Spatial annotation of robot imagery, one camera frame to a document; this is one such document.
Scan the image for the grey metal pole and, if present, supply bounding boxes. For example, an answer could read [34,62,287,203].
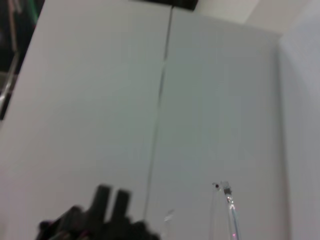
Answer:
[0,51,21,106]

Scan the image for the clear transparent glasses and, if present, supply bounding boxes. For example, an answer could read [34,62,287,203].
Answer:
[162,181,240,240]

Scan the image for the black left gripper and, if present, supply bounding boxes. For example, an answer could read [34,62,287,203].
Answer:
[37,184,161,240]

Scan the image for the green pipe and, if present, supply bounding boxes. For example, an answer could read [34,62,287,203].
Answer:
[27,0,38,18]

